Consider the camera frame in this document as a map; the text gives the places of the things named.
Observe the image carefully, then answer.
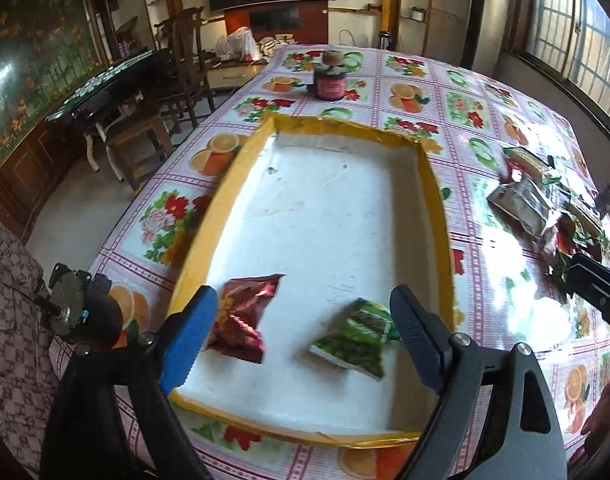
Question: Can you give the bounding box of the dark red foil packet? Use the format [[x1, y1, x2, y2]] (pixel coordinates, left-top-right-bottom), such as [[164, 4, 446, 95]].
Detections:
[[205, 274, 283, 364]]

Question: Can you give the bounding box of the green garlic pea packet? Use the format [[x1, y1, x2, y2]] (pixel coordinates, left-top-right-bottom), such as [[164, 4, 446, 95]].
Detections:
[[308, 298, 401, 382]]

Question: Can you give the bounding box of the yellow rimmed white tray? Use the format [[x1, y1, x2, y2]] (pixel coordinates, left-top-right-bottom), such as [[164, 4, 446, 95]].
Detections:
[[169, 114, 454, 448]]

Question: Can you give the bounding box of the grey foil snack bag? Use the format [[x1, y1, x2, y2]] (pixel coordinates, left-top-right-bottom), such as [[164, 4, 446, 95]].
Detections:
[[488, 177, 556, 238]]

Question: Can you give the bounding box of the orange cracker pack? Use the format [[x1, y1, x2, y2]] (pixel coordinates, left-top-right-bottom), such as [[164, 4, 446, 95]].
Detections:
[[503, 146, 561, 185]]

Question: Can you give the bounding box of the red face snack packet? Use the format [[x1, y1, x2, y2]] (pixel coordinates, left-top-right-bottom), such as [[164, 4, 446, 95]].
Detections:
[[540, 212, 585, 262]]

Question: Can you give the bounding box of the black motor on table edge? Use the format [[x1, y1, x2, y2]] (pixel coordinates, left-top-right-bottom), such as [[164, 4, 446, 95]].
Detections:
[[34, 263, 122, 349]]

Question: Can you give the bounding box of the floral plastic tablecloth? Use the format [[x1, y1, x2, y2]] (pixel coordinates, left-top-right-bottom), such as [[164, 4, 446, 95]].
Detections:
[[92, 47, 610, 479]]

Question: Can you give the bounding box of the person in patterned jacket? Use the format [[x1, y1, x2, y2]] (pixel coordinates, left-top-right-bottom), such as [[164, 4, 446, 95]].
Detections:
[[0, 221, 58, 478]]

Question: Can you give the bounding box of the wooden chair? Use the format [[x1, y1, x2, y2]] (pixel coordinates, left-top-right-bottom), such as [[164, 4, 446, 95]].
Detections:
[[155, 6, 216, 128]]

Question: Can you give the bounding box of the pink label jar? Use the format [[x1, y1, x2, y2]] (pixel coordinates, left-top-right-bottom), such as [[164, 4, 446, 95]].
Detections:
[[313, 49, 347, 101]]

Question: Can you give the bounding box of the white plastic bag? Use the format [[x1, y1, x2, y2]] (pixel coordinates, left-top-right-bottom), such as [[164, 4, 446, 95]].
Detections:
[[215, 27, 261, 63]]

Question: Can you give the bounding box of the large landscape painting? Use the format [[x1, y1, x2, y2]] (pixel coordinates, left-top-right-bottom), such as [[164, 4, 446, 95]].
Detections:
[[0, 0, 99, 165]]

